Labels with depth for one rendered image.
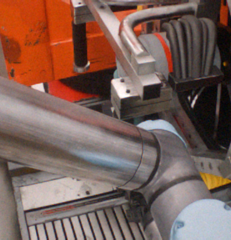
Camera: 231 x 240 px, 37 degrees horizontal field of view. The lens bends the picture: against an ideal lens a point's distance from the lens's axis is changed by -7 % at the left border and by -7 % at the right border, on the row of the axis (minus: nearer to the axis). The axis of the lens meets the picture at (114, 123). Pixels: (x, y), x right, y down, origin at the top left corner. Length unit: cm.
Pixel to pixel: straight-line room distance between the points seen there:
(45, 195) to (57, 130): 119
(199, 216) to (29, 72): 98
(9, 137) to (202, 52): 36
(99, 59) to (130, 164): 93
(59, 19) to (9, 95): 89
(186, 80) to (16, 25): 72
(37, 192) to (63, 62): 57
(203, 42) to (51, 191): 109
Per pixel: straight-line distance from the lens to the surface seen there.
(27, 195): 152
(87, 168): 35
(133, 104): 57
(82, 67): 93
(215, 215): 37
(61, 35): 122
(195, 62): 56
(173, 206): 39
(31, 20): 115
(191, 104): 105
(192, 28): 57
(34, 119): 31
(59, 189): 151
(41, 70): 125
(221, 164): 76
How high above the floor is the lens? 131
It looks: 45 degrees down
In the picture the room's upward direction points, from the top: straight up
